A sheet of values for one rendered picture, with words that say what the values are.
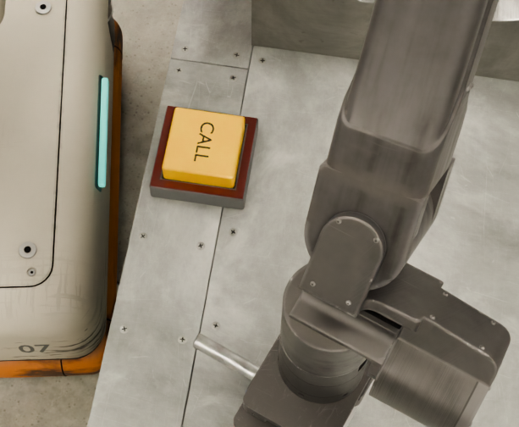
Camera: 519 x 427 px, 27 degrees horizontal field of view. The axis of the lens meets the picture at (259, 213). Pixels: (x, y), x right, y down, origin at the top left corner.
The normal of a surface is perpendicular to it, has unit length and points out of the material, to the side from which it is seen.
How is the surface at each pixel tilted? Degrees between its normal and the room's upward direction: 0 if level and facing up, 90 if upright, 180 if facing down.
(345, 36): 90
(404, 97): 46
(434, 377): 25
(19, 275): 0
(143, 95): 0
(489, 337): 35
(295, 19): 90
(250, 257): 0
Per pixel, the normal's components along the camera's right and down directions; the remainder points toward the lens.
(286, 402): 0.01, -0.44
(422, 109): -0.32, 0.25
